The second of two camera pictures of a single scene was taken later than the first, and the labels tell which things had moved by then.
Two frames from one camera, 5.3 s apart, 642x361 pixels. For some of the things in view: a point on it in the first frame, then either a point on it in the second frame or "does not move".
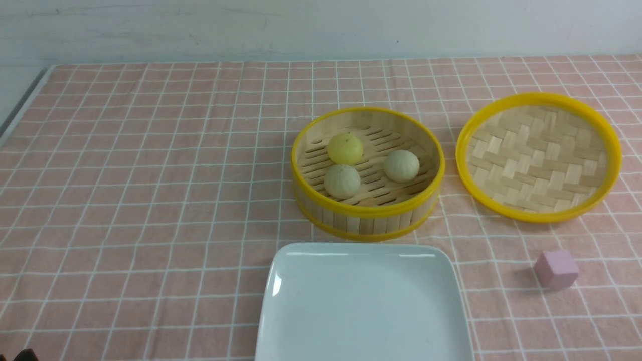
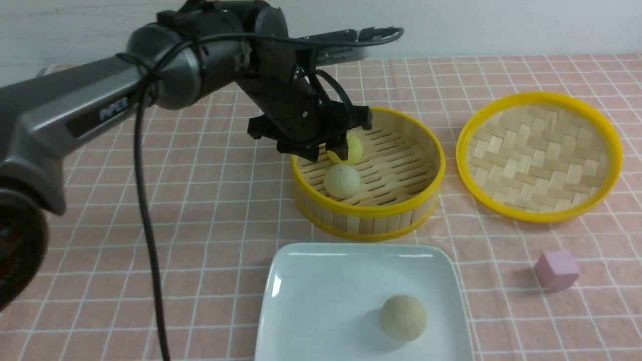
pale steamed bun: [342, 182] does not move
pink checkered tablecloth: [140, 203] does not move
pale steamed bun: [402, 166] -> [403, 317]
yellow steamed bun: [345, 148] does not move
